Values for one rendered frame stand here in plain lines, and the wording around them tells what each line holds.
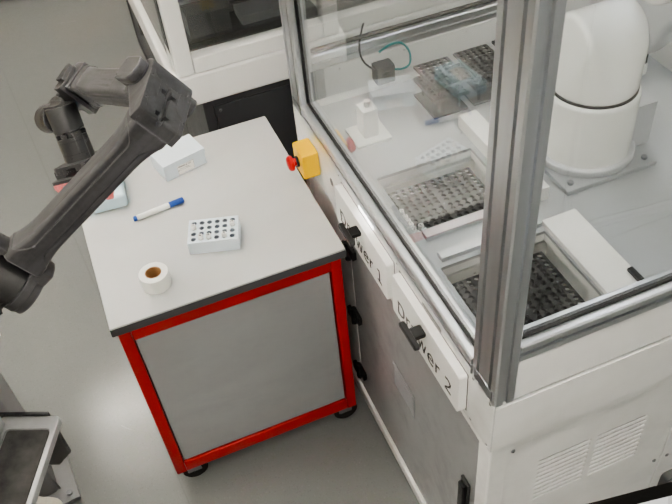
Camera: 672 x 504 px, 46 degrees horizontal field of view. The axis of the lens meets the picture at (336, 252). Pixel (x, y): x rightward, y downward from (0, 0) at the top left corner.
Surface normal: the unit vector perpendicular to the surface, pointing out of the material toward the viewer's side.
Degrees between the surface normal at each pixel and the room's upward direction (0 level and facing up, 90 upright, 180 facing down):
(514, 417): 90
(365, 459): 0
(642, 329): 90
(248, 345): 90
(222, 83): 90
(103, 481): 0
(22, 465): 0
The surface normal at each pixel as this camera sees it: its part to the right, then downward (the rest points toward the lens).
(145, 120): 0.22, 0.58
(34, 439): -0.08, -0.70
